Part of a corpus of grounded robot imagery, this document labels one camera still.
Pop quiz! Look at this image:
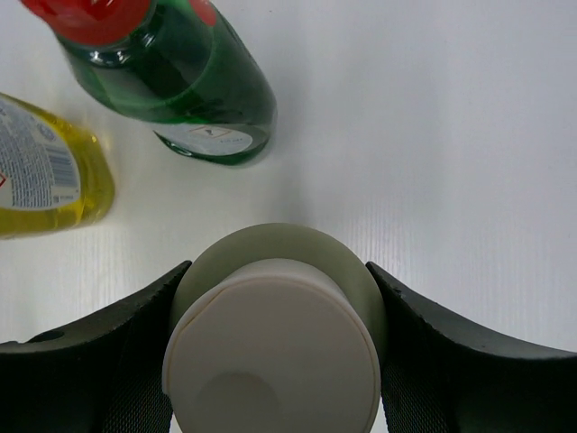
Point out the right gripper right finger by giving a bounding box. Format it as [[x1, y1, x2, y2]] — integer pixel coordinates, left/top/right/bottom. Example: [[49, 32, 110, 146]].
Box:
[[367, 263, 576, 432]]

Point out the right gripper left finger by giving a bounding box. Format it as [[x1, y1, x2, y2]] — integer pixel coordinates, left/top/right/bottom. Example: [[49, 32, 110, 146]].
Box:
[[1, 261, 191, 432]]

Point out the yellow bottle red cap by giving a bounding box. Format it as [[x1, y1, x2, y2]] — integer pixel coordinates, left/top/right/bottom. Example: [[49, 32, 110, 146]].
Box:
[[1, 94, 115, 239]]

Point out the dark green bottle red cap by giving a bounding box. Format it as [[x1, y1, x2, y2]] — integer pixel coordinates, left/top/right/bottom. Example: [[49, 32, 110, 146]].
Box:
[[26, 0, 277, 165]]

